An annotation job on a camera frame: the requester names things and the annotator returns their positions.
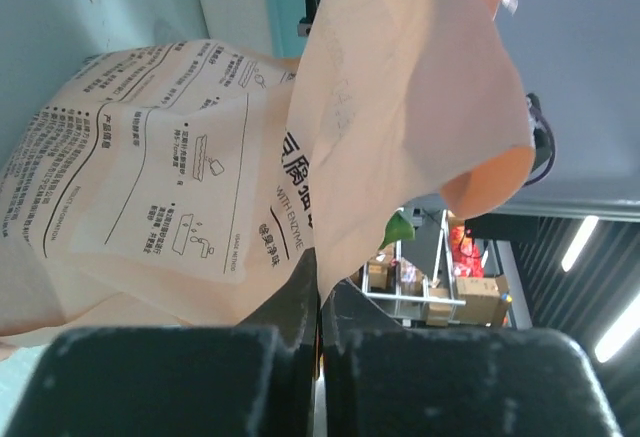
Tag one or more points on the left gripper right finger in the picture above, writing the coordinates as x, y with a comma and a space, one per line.
386, 380

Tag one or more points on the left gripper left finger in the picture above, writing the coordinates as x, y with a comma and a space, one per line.
252, 379

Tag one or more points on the orange cat litter bag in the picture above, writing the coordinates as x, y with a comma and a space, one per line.
181, 184

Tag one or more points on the small cardboard box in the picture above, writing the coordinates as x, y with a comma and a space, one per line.
380, 270

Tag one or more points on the large cardboard box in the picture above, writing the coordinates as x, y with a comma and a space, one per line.
487, 300

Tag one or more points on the teal litter box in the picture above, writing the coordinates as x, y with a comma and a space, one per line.
283, 18

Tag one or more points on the metal storage shelf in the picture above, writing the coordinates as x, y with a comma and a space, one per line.
423, 289

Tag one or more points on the red packaged goods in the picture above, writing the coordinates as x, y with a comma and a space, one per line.
467, 260

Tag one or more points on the green object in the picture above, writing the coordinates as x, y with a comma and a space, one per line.
399, 227

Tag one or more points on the lower ceiling light strip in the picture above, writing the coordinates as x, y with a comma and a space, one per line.
619, 333

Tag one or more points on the ceiling light strip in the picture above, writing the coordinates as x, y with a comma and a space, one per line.
579, 242
619, 333

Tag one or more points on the upper ceiling light strip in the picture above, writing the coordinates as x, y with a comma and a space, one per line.
579, 242

